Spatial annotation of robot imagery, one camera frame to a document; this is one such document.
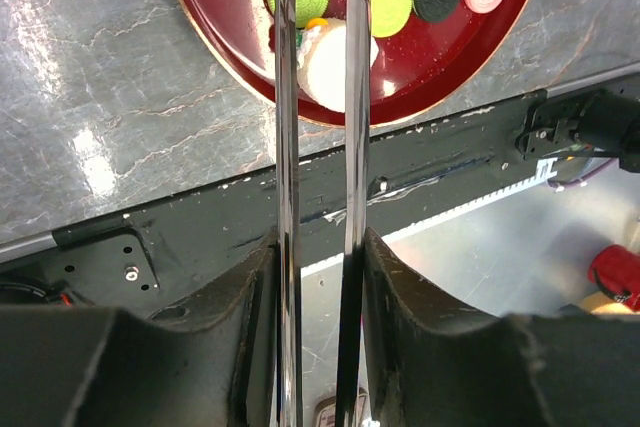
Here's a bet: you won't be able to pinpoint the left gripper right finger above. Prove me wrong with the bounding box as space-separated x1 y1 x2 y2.
363 230 639 426

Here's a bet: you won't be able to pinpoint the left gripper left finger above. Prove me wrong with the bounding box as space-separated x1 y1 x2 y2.
1 234 277 426

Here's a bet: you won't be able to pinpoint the white cake slice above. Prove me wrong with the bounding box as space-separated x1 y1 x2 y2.
294 16 380 114

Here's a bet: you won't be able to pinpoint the metal tongs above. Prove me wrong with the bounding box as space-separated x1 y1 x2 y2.
275 0 371 426

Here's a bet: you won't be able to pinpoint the red round tray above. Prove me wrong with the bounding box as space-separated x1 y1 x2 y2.
179 0 528 126

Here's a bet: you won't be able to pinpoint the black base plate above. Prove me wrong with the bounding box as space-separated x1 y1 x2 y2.
1 90 547 315

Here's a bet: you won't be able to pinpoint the white slotted cable duct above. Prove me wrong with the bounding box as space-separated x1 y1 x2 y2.
299 159 559 278

